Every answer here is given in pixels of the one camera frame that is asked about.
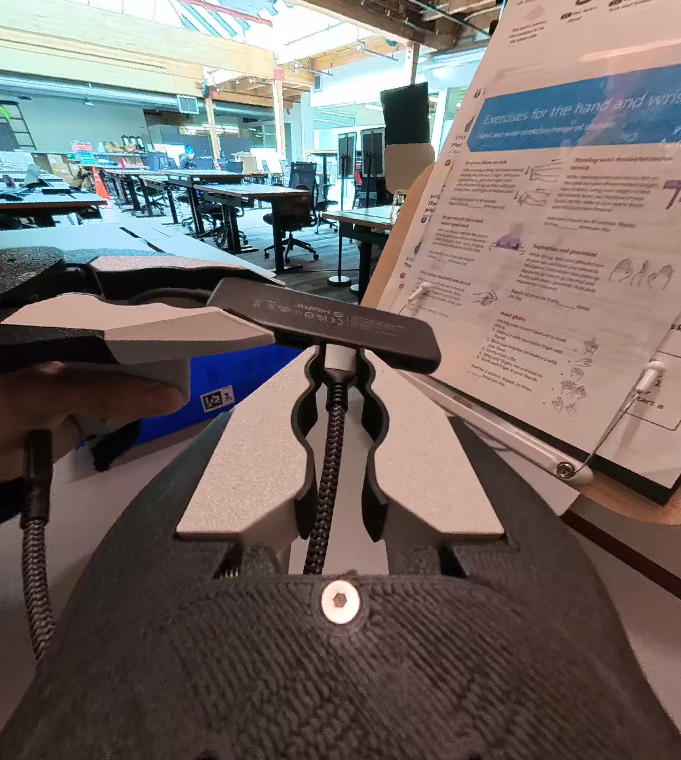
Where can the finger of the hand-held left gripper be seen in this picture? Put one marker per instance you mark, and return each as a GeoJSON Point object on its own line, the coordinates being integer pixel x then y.
{"type": "Point", "coordinates": [162, 267]}
{"type": "Point", "coordinates": [156, 329]}

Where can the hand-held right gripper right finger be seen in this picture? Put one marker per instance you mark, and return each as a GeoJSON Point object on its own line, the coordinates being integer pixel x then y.
{"type": "Point", "coordinates": [435, 475]}

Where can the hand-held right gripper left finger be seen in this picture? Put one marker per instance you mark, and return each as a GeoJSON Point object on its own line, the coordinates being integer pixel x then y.
{"type": "Point", "coordinates": [245, 475]}

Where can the blue plastic bin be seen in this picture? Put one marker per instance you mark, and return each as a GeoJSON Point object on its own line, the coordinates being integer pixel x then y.
{"type": "Point", "coordinates": [245, 386]}

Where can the dark grey usb hub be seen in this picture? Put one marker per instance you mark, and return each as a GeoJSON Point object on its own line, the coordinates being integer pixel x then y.
{"type": "Point", "coordinates": [340, 323]}

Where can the person's left hand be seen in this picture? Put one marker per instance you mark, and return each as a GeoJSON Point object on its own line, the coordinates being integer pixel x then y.
{"type": "Point", "coordinates": [31, 404]}

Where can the dark-top desk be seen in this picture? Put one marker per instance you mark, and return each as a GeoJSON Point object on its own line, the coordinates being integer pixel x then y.
{"type": "Point", "coordinates": [26, 202]}

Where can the brown-top desk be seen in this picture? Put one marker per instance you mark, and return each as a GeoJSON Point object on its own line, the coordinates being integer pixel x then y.
{"type": "Point", "coordinates": [251, 193]}

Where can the black office chair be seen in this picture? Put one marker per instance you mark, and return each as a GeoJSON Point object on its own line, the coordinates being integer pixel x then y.
{"type": "Point", "coordinates": [296, 202]}

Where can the light wood-top desk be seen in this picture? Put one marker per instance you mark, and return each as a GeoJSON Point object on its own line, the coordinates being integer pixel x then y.
{"type": "Point", "coordinates": [358, 217]}

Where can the black monitor on stand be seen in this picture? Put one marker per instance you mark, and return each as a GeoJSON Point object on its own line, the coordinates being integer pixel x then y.
{"type": "Point", "coordinates": [373, 148]}
{"type": "Point", "coordinates": [346, 151]}

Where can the printed exercise sheet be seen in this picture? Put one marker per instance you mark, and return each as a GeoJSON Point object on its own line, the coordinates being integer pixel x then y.
{"type": "Point", "coordinates": [554, 267]}

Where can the black and beige partition panel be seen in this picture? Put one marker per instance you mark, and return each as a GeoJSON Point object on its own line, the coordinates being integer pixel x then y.
{"type": "Point", "coordinates": [404, 116]}

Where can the white instruction sheet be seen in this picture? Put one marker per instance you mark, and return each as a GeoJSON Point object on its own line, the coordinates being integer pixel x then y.
{"type": "Point", "coordinates": [584, 35]}

